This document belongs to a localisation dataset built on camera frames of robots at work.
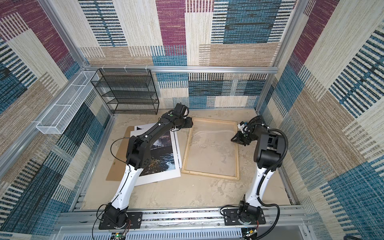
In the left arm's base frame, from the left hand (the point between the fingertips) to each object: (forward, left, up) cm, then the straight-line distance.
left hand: (191, 121), depth 102 cm
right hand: (-12, -27, -6) cm, 30 cm away
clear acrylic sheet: (-16, -12, -10) cm, 23 cm away
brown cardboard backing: (-28, +45, -12) cm, 55 cm away
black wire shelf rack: (+23, +46, +8) cm, 52 cm away
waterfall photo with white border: (-24, +18, -9) cm, 32 cm away
